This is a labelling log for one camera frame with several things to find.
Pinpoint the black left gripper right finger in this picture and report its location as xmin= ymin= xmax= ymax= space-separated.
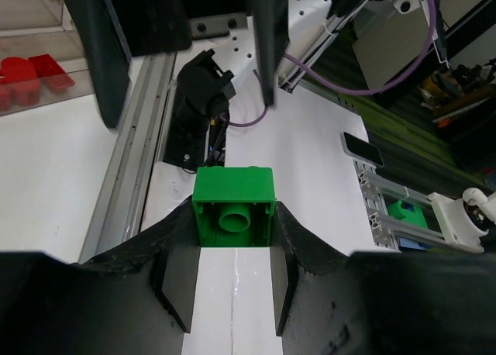
xmin=270 ymin=202 xmax=495 ymax=354

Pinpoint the smartphone on frame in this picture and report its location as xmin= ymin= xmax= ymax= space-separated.
xmin=341 ymin=132 xmax=384 ymax=167

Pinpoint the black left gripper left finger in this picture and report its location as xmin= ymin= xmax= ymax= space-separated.
xmin=1 ymin=198 xmax=200 ymax=354

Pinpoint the green printed part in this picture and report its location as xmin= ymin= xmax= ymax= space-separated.
xmin=387 ymin=200 xmax=428 ymax=229

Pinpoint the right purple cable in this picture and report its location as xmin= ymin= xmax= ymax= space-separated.
xmin=228 ymin=0 xmax=437 ymax=129

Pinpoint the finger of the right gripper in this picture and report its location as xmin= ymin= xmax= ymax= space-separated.
xmin=64 ymin=0 xmax=192 ymax=129
xmin=250 ymin=0 xmax=290 ymax=107

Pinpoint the clear three-slot container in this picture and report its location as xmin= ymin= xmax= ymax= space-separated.
xmin=1 ymin=0 xmax=93 ymax=115

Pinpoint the red rounded lego piece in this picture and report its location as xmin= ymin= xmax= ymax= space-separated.
xmin=1 ymin=57 xmax=41 ymax=111

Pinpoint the small green lego brick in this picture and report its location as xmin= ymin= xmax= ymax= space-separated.
xmin=192 ymin=166 xmax=276 ymax=248

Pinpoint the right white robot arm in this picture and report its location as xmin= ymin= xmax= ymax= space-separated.
xmin=59 ymin=0 xmax=495 ymax=354

